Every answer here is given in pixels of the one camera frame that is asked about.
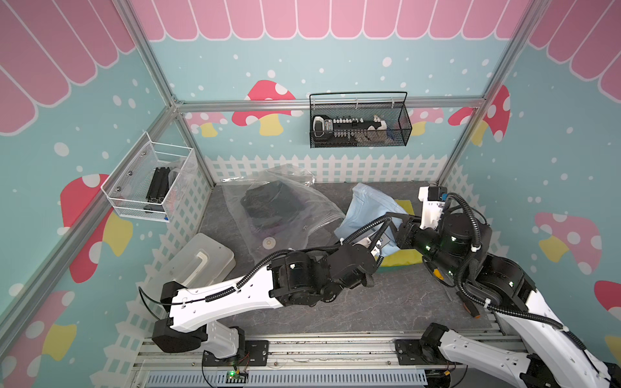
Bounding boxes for black wire mesh basket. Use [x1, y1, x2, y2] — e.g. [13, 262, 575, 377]
[308, 92, 412, 148]

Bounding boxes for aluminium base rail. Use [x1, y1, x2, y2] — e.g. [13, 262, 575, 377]
[128, 331, 539, 388]

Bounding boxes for white round bag valve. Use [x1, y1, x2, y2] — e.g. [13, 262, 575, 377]
[262, 237, 277, 250]

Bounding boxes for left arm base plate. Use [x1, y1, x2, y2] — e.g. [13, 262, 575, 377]
[202, 340, 269, 368]

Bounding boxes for yellow black screwdriver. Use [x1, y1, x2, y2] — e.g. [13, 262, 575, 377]
[433, 268, 444, 281]

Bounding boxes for yellow green garment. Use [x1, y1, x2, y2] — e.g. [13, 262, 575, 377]
[380, 200, 423, 269]

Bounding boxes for small green circuit board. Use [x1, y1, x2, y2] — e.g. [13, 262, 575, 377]
[225, 370, 249, 385]

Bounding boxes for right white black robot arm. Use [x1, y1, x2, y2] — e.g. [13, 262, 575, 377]
[396, 186, 620, 387]

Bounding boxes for white wire mesh basket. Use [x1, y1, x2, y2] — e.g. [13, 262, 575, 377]
[101, 133, 198, 222]

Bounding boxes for white black items in basket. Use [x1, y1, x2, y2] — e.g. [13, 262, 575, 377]
[310, 116, 394, 147]

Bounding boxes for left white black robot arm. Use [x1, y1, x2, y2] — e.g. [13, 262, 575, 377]
[151, 214, 392, 360]

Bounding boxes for purple folded garment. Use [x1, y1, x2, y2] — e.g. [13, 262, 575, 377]
[255, 219, 294, 235]

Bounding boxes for translucent plastic storage box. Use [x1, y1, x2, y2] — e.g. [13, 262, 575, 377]
[143, 233, 236, 297]

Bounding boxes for black part in white basket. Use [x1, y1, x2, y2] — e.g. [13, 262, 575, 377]
[144, 167, 171, 213]

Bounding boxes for dark grey denim trousers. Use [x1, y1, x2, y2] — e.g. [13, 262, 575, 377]
[241, 181, 305, 221]

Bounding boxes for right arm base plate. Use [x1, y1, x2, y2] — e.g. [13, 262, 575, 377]
[395, 339, 451, 366]

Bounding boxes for light blue garment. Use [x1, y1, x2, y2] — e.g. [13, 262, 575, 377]
[335, 183, 406, 239]

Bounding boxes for clear plastic vacuum bag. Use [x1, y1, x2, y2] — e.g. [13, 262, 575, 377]
[223, 164, 344, 262]

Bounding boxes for black handled screwdriver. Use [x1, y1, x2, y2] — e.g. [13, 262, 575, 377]
[457, 291, 480, 319]

